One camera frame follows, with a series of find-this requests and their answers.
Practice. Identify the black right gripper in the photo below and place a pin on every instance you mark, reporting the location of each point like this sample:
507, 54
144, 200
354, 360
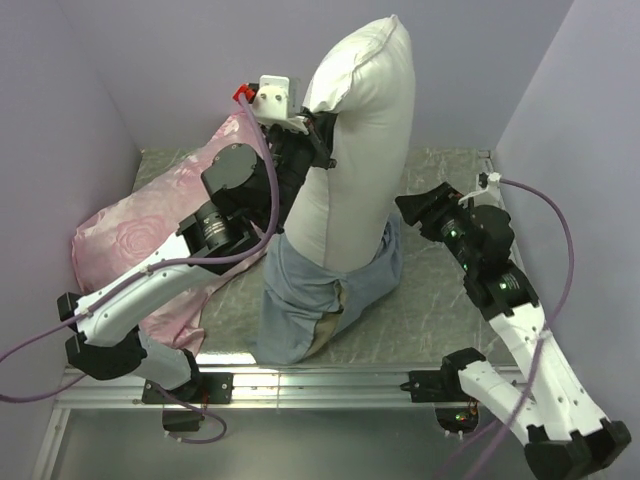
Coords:
430, 207

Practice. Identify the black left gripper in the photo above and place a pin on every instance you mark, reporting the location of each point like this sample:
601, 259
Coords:
323, 127

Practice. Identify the white pillow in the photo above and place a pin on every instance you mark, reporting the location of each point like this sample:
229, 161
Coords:
367, 80

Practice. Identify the blue-grey pillowcase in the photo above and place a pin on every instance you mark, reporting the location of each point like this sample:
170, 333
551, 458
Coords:
304, 306

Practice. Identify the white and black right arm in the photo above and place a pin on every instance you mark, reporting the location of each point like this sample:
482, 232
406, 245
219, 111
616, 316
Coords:
564, 433

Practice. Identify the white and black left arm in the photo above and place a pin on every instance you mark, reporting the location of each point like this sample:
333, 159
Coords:
246, 196

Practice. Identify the pink satin rose pillow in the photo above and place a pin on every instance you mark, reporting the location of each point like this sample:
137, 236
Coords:
118, 237

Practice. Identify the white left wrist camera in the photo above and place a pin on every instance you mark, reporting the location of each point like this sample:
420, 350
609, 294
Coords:
273, 101

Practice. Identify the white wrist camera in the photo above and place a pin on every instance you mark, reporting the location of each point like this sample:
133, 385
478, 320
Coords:
273, 101
487, 191

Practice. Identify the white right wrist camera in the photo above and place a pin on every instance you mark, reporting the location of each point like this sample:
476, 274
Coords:
487, 191

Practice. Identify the aluminium frame rail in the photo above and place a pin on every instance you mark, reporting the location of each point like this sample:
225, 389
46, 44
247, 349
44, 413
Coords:
427, 317

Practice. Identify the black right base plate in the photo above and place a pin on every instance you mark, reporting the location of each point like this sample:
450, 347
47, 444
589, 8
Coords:
455, 411

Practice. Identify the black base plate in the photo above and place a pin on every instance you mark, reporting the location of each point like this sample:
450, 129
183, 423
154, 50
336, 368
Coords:
455, 411
183, 409

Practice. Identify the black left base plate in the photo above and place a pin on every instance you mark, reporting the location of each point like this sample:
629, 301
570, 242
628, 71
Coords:
183, 409

